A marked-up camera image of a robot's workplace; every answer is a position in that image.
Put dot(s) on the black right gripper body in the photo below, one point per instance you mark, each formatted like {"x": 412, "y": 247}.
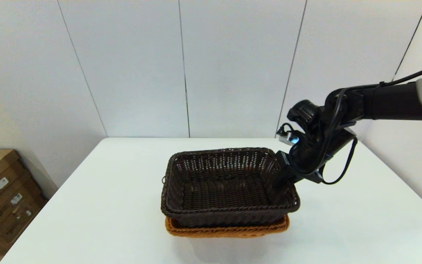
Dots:
{"x": 317, "y": 150}

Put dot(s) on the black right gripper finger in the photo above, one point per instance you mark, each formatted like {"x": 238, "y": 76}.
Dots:
{"x": 281, "y": 159}
{"x": 284, "y": 178}

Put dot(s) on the dark brown wicker basket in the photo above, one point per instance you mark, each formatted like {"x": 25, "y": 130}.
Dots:
{"x": 229, "y": 190}

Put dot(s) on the orange wicker basket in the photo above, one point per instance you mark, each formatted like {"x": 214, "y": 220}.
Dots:
{"x": 229, "y": 231}

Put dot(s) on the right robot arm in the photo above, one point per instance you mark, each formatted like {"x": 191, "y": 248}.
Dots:
{"x": 390, "y": 104}

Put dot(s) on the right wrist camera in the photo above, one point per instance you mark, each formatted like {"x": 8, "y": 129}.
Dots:
{"x": 289, "y": 138}

